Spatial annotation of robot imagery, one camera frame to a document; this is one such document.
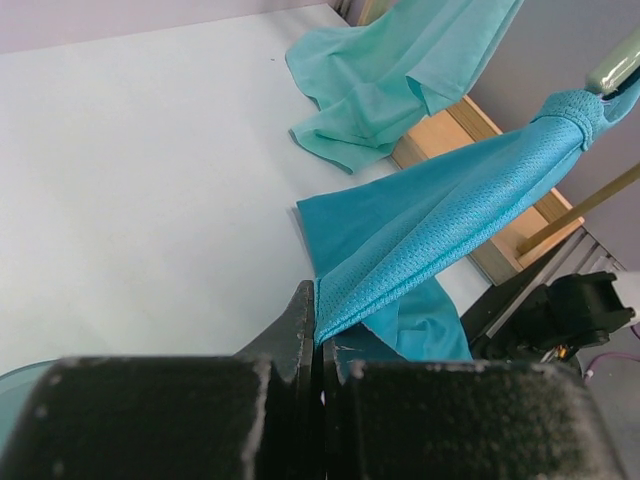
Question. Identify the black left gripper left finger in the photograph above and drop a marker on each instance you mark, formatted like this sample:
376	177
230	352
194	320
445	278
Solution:
244	416

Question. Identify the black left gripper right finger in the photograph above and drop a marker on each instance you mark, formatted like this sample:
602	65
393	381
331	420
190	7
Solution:
389	418

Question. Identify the blue mesh t shirt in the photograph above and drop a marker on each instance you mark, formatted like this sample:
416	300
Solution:
377	249

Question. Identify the mint green t shirt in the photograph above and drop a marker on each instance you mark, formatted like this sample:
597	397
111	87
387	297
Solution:
373	83

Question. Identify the translucent green plastic hanger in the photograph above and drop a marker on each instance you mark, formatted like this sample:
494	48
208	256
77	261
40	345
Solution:
616	68

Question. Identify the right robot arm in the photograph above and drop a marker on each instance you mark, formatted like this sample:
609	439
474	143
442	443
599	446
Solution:
552	322

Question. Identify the teal transparent plastic bin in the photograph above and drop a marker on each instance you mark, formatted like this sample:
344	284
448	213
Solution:
17	384

